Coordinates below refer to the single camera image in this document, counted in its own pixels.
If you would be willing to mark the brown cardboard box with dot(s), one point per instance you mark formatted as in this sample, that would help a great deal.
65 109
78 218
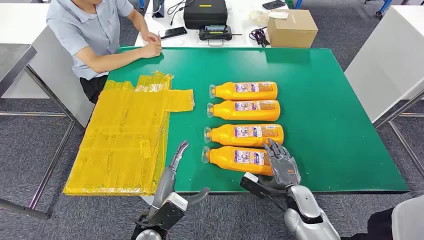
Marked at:
291 31

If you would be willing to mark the green table mat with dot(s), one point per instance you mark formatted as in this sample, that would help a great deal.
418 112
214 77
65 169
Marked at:
331 132

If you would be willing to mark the person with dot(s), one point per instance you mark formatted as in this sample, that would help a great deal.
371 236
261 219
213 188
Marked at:
410 222
89 30

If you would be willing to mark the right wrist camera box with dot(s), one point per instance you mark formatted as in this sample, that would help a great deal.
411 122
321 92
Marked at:
253 187

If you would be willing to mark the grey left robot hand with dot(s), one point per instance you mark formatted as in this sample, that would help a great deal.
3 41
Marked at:
167 180

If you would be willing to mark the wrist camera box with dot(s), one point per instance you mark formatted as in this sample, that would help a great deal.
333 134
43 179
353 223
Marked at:
253 187
169 208

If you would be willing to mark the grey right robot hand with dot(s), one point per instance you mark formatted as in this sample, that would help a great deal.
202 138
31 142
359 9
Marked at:
285 169

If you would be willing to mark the clear plastic bag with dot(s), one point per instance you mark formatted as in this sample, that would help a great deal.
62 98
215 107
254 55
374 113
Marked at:
260 16

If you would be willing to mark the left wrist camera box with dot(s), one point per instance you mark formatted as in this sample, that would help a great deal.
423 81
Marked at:
169 208

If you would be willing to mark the white table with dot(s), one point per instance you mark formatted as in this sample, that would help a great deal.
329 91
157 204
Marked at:
20 23
387 59

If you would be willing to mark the person's right forearm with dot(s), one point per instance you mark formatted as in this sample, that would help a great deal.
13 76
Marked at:
112 61

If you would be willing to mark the person's left hand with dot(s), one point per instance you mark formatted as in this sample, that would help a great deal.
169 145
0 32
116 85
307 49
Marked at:
152 37

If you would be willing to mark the dark tablet stand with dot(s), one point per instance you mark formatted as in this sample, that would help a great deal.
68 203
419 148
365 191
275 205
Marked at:
158 8

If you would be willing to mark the grey table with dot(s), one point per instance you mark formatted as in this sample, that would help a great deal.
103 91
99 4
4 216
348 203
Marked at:
13 59

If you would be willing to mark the orange detergent bottle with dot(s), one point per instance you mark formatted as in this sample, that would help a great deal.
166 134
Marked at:
225 136
225 159
232 111
232 92

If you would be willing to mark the yellow taped board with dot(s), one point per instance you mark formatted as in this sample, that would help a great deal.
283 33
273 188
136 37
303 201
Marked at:
116 149

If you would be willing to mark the green item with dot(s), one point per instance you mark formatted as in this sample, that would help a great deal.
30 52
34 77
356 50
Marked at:
290 3

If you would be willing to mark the black smartphone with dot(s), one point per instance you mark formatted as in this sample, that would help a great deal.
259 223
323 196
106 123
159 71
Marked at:
172 32
273 4

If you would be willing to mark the white tissue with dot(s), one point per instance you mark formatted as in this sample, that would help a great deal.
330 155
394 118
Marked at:
278 14

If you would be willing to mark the person's left forearm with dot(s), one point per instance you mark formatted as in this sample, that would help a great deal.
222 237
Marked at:
138 21

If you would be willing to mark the blue post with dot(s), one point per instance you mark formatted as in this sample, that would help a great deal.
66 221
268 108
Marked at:
298 3
141 4

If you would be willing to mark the person's right hand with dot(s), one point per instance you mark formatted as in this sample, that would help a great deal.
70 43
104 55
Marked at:
151 50

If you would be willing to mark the black remote controller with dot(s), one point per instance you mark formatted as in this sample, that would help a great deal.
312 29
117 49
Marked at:
215 33

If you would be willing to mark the blue metal frame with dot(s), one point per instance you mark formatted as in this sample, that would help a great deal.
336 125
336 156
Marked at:
384 6

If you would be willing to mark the white desk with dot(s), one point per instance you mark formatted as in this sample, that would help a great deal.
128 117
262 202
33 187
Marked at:
238 20

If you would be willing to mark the black carrying case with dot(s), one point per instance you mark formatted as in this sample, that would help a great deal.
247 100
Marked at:
205 15

